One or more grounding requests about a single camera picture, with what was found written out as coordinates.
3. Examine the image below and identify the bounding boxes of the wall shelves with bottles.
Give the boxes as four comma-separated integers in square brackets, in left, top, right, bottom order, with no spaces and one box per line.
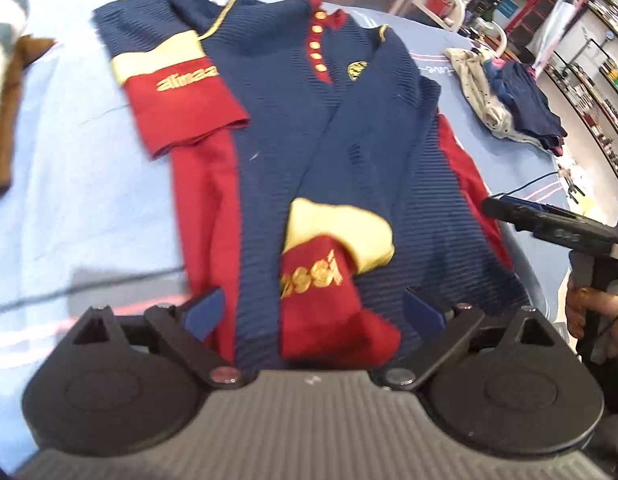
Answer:
[545,0,618,180]

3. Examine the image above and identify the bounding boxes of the grey dotted garment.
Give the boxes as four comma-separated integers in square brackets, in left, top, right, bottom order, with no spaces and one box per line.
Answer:
[443,48,548,153]

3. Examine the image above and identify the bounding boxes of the dark navy pink garment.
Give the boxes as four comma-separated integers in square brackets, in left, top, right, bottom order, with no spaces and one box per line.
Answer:
[484,58,568,157]

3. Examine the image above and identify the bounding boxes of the navy red striped shirt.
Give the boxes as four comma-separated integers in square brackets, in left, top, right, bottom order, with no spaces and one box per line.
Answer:
[93,0,528,369]

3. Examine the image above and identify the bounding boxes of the light blue bed sheet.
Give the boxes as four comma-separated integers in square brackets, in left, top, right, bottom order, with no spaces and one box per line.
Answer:
[0,0,586,470]

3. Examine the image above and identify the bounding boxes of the person's right hand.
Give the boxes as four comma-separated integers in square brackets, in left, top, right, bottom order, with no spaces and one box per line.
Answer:
[565,274,618,358]

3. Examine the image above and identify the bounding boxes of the brown cloth at edge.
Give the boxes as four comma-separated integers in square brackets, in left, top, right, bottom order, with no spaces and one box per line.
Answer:
[0,35,55,197]

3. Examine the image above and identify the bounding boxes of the white trolley cart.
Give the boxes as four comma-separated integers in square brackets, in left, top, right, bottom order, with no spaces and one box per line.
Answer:
[389,0,507,58]

